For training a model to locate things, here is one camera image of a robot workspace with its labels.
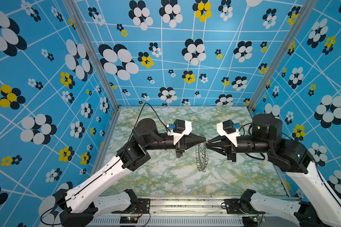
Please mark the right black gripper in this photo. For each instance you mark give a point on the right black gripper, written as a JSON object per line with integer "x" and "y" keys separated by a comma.
{"x": 228, "y": 148}

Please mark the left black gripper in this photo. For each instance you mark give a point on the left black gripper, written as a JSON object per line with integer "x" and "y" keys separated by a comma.
{"x": 189, "y": 140}

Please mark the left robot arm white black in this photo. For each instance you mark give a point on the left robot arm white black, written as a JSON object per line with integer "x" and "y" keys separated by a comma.
{"x": 81, "y": 204}

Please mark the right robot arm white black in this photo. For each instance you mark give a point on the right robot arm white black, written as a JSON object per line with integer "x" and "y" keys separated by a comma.
{"x": 323, "y": 208}

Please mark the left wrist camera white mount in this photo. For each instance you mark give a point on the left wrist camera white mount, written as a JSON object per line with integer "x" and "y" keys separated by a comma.
{"x": 179, "y": 129}

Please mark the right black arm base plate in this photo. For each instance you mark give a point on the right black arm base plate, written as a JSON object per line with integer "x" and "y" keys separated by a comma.
{"x": 234, "y": 206}

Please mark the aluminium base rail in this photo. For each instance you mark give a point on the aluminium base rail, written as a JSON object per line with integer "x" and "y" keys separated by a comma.
{"x": 201, "y": 211}

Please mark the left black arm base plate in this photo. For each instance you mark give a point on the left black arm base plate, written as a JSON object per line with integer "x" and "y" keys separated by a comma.
{"x": 142, "y": 206}

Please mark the right rear aluminium post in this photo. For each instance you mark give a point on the right rear aluminium post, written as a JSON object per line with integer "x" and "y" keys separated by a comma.
{"x": 290, "y": 37}

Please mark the aluminium post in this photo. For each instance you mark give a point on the aluminium post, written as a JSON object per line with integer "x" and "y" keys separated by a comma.
{"x": 74, "y": 13}
{"x": 290, "y": 37}

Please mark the left rear aluminium post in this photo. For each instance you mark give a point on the left rear aluminium post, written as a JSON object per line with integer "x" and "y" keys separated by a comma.
{"x": 74, "y": 13}

